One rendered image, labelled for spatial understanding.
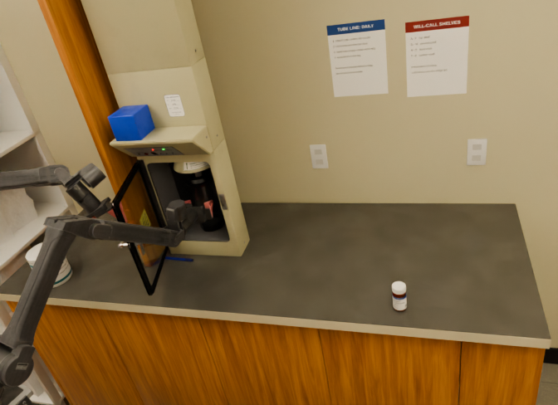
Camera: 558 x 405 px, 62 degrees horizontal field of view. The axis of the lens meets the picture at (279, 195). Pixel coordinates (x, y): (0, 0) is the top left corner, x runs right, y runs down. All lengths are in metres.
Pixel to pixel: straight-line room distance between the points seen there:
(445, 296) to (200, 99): 1.02
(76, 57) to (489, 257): 1.54
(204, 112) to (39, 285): 0.73
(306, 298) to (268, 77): 0.89
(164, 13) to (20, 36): 1.08
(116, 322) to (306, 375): 0.78
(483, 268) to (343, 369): 0.60
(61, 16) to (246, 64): 0.70
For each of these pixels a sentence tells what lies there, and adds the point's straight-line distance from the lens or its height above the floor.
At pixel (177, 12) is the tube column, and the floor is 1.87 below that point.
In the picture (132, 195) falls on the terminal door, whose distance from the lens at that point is 1.71.
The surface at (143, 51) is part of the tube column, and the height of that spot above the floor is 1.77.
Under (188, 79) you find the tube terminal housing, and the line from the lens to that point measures 1.58.
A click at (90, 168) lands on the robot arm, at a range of 1.70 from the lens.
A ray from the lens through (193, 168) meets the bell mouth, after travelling 1.76.
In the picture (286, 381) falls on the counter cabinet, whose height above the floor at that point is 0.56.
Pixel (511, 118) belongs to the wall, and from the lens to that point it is 1.95.
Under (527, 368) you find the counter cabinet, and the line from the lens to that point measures 1.70.
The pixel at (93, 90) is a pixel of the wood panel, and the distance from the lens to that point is 1.75.
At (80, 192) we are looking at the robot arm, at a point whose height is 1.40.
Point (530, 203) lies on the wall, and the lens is 2.14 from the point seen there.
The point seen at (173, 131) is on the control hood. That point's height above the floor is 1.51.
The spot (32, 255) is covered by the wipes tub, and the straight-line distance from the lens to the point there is 2.11.
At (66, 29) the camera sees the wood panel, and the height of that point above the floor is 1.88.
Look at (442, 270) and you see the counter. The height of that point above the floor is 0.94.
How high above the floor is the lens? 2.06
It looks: 30 degrees down
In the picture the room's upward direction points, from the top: 11 degrees counter-clockwise
